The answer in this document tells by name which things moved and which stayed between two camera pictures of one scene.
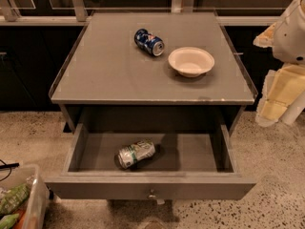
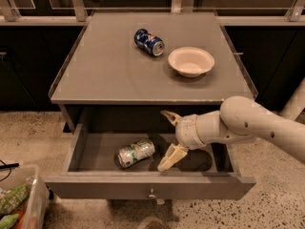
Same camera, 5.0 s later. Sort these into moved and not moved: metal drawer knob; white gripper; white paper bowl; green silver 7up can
Moved: white gripper
Not moved: green silver 7up can; white paper bowl; metal drawer knob
